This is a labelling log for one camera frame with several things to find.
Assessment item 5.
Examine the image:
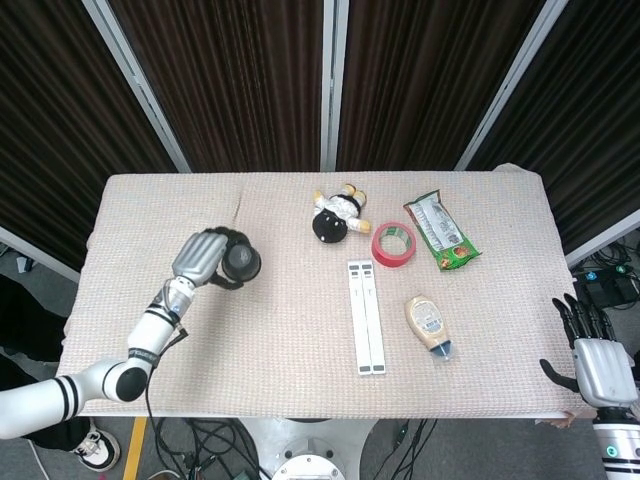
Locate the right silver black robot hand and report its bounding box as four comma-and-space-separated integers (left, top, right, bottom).
538, 292, 640, 407

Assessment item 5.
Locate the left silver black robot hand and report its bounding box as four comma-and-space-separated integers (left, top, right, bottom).
171, 226, 249, 294

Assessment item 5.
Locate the black upside-down bowl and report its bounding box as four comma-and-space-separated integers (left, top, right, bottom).
221, 238, 263, 282

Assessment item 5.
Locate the black electronics box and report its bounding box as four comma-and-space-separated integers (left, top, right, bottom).
572, 264, 640, 311

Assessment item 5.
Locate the beige waffle tablecloth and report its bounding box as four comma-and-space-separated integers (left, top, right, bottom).
55, 164, 599, 420

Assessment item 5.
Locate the black head plush doll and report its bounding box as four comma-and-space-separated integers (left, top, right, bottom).
310, 183, 374, 246

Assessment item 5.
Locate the dark ribbed partition panel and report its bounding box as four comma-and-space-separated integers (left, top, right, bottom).
467, 0, 640, 256
335, 0, 549, 172
107, 0, 326, 174
0, 0, 179, 274

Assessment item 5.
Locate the white folding stand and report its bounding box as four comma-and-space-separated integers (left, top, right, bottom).
346, 259, 388, 376

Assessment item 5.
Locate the person in black clothes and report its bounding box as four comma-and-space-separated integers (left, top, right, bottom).
0, 272, 96, 451

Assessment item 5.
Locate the beige sauce squeeze bottle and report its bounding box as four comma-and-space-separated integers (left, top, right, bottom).
403, 295, 457, 362

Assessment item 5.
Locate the red tape roll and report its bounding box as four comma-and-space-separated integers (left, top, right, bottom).
370, 221, 418, 269

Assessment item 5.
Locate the green snack packet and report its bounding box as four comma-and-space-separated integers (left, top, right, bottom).
402, 188, 484, 274

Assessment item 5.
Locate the white black sneaker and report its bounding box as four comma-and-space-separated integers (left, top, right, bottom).
73, 419, 122, 473

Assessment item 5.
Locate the silver partition bottom rail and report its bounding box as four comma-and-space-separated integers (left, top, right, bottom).
564, 207, 640, 269
0, 224, 81, 284

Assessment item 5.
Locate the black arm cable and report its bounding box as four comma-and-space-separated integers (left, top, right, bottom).
144, 322, 191, 419

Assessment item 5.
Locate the silver partition post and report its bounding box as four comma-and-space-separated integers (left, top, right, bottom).
319, 0, 350, 172
81, 0, 193, 174
453, 0, 571, 172

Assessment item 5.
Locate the black floor cable bundle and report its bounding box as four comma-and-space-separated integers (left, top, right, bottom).
144, 417, 264, 480
377, 418, 439, 480

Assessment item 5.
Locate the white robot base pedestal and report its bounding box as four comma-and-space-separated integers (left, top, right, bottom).
239, 417, 381, 480

